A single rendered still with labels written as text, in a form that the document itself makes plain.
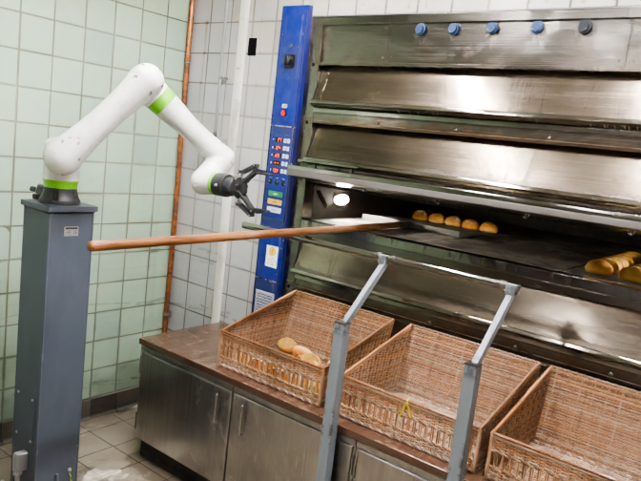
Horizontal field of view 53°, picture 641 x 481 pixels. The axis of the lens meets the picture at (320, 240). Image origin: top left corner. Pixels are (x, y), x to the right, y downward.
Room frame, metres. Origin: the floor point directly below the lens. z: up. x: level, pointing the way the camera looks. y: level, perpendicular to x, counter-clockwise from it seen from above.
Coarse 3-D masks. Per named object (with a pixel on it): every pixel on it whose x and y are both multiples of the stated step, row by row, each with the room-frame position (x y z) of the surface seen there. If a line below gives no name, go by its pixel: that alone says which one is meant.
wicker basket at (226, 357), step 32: (256, 320) 2.76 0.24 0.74; (288, 320) 2.93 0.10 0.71; (320, 320) 2.84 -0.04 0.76; (384, 320) 2.66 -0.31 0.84; (224, 352) 2.59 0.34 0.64; (256, 352) 2.48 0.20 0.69; (288, 352) 2.83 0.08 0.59; (320, 352) 2.78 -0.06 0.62; (352, 352) 2.41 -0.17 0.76; (288, 384) 2.37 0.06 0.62; (320, 384) 2.27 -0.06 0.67
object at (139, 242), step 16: (352, 224) 2.79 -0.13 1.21; (368, 224) 2.88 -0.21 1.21; (384, 224) 2.99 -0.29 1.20; (400, 224) 3.10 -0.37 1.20; (96, 240) 1.76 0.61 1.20; (112, 240) 1.79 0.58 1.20; (128, 240) 1.83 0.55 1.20; (144, 240) 1.88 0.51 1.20; (160, 240) 1.92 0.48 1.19; (176, 240) 1.97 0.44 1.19; (192, 240) 2.03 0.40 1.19; (208, 240) 2.08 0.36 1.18; (224, 240) 2.15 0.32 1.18
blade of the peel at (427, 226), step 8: (368, 216) 3.34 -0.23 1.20; (376, 216) 3.31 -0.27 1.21; (384, 216) 3.54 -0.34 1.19; (416, 224) 3.17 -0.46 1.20; (424, 224) 3.40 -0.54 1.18; (432, 224) 3.44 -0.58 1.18; (440, 224) 3.49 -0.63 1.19; (432, 232) 3.12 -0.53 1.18; (440, 232) 3.10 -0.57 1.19; (448, 232) 3.07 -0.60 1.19; (456, 232) 3.05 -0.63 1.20; (464, 232) 3.08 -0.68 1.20; (472, 232) 3.30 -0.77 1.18; (480, 232) 3.34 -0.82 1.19
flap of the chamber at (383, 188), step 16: (304, 176) 2.83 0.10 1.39; (320, 176) 2.78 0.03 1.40; (384, 192) 2.72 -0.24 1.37; (400, 192) 2.54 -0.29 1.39; (416, 192) 2.50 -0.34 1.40; (432, 192) 2.46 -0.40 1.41; (480, 208) 2.51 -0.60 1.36; (496, 208) 2.35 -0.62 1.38; (512, 208) 2.26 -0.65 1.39; (528, 208) 2.23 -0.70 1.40; (544, 208) 2.20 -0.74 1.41; (576, 224) 2.31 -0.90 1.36; (592, 224) 2.18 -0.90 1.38; (608, 224) 2.07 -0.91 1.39; (624, 224) 2.04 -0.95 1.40; (640, 224) 2.02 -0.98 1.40
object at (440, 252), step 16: (304, 224) 3.01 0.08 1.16; (320, 224) 2.95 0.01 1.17; (368, 240) 2.79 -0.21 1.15; (384, 240) 2.74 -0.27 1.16; (400, 240) 2.69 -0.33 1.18; (432, 256) 2.60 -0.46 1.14; (448, 256) 2.55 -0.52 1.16; (464, 256) 2.52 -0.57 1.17; (480, 256) 2.49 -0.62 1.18; (512, 272) 2.39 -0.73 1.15; (528, 272) 2.36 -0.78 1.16; (544, 272) 2.32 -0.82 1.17; (560, 272) 2.32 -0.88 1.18; (592, 288) 2.22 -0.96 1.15; (608, 288) 2.19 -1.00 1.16; (624, 288) 2.16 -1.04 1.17; (640, 288) 2.16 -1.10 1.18
